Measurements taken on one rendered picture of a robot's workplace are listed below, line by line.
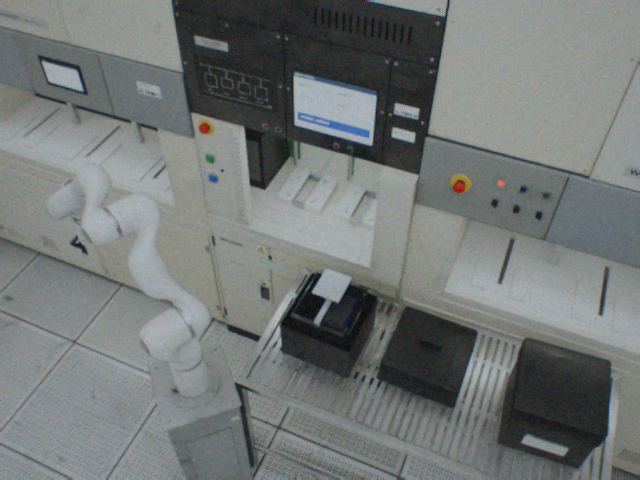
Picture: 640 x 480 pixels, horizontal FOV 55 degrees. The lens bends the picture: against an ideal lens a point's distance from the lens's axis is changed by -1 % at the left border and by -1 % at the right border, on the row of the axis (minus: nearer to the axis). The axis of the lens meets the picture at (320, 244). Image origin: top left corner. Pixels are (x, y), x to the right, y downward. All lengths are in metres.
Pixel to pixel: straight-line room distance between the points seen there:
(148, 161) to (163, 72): 0.81
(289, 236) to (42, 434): 1.54
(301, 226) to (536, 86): 1.21
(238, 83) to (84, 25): 0.62
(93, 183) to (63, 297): 1.90
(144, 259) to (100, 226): 0.16
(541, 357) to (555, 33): 1.03
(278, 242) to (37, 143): 1.38
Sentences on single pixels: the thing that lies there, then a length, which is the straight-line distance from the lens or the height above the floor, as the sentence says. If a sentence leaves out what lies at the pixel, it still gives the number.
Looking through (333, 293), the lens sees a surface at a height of 1.08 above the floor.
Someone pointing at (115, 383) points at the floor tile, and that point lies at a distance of 3.30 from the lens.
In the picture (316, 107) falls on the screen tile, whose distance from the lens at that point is 2.06.
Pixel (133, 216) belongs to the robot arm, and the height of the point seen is 1.49.
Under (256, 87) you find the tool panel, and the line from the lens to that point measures 2.13.
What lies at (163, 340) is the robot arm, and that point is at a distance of 1.94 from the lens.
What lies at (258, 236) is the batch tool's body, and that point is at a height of 0.84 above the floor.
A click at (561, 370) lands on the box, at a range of 2.16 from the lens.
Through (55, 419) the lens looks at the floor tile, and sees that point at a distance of 3.30.
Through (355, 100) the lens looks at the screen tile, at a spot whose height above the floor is 1.63.
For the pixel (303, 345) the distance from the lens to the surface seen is 2.24.
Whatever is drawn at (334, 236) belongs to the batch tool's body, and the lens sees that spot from 2.57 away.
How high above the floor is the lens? 2.73
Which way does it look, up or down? 47 degrees down
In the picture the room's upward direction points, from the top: 1 degrees clockwise
